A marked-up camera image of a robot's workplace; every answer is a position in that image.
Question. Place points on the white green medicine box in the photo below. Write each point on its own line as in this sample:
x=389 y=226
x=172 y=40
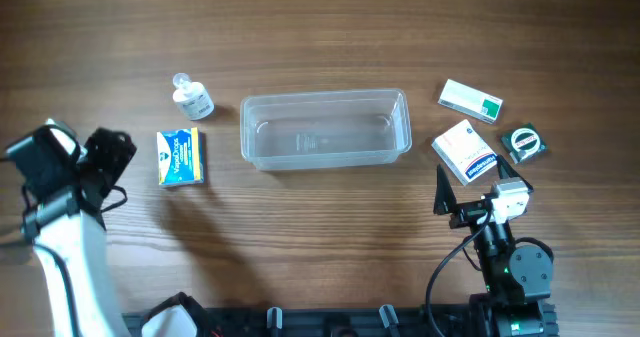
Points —
x=470 y=101

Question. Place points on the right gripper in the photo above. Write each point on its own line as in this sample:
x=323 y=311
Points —
x=473 y=213

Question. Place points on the blue yellow VapoDrops box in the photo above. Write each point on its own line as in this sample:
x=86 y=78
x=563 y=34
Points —
x=179 y=156

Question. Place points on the white Hansaplast plaster box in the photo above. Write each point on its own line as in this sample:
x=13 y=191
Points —
x=466 y=154

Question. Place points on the dark green tape packet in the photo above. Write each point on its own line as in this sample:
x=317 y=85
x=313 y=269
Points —
x=523 y=143

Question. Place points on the small white plastic bottle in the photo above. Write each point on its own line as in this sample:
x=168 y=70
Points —
x=192 y=98

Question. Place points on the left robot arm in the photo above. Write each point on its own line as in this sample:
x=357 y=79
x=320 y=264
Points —
x=65 y=186

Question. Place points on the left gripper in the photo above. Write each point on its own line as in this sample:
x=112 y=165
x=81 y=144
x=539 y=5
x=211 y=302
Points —
x=107 y=153

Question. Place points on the clear plastic container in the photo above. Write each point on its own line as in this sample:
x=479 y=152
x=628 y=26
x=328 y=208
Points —
x=328 y=129

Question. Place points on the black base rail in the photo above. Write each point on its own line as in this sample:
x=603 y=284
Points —
x=452 y=320

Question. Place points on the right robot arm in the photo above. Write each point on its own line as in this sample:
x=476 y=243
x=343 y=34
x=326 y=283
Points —
x=517 y=272

